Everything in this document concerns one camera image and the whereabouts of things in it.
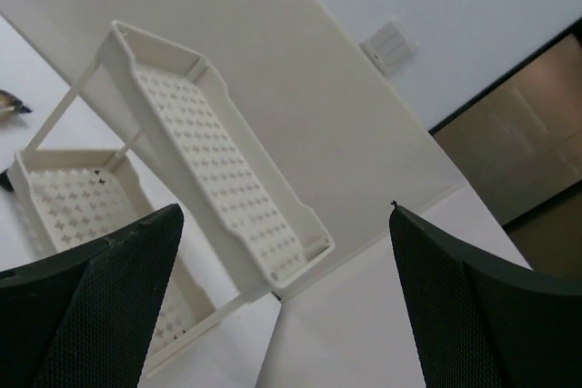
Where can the white two-tier shelf cart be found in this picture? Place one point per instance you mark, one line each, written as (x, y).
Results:
(171, 108)

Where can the upright blue spaghetti bag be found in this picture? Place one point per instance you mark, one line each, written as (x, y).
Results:
(12, 106)

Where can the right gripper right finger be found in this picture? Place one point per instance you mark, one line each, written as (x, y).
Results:
(479, 320)

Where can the dark framed door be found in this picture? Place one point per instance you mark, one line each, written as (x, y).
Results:
(518, 143)

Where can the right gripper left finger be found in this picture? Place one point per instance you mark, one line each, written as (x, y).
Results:
(85, 317)

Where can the white wall switch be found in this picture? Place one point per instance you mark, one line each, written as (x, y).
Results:
(389, 47)

